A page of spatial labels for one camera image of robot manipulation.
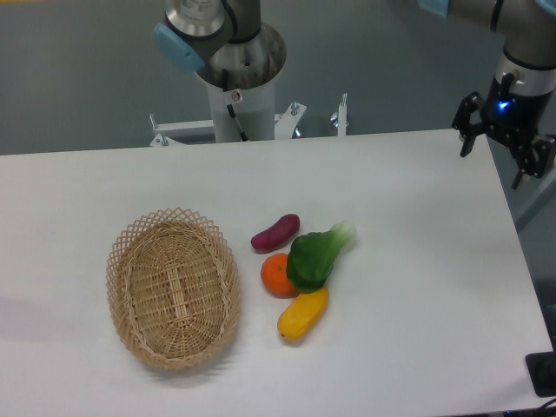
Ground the oval wicker basket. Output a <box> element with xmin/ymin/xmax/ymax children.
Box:
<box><xmin>106</xmin><ymin>208</ymin><xmax>242</xmax><ymax>371</ymax></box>

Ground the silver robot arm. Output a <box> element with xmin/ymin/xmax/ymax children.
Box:
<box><xmin>154</xmin><ymin>1</ymin><xmax>555</xmax><ymax>179</ymax></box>

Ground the yellow mango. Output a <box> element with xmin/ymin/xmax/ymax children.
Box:
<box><xmin>277</xmin><ymin>287</ymin><xmax>329</xmax><ymax>343</ymax></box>

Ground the green bok choy vegetable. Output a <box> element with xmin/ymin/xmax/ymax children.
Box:
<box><xmin>286</xmin><ymin>221</ymin><xmax>357</xmax><ymax>293</ymax></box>

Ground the orange tangerine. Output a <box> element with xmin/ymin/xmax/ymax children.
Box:
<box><xmin>261</xmin><ymin>253</ymin><xmax>299</xmax><ymax>298</ymax></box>

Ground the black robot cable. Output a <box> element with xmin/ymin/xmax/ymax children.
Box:
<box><xmin>220</xmin><ymin>68</ymin><xmax>251</xmax><ymax>142</ymax></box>

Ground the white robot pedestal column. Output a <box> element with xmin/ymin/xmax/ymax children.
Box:
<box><xmin>206</xmin><ymin>82</ymin><xmax>275</xmax><ymax>143</ymax></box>

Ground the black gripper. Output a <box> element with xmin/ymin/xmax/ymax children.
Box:
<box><xmin>452</xmin><ymin>72</ymin><xmax>555</xmax><ymax>189</ymax></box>

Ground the black device at table edge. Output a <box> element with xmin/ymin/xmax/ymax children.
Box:
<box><xmin>526</xmin><ymin>351</ymin><xmax>555</xmax><ymax>398</ymax></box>

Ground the purple sweet potato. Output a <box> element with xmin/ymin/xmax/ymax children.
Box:
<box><xmin>250</xmin><ymin>214</ymin><xmax>301</xmax><ymax>252</ymax></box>

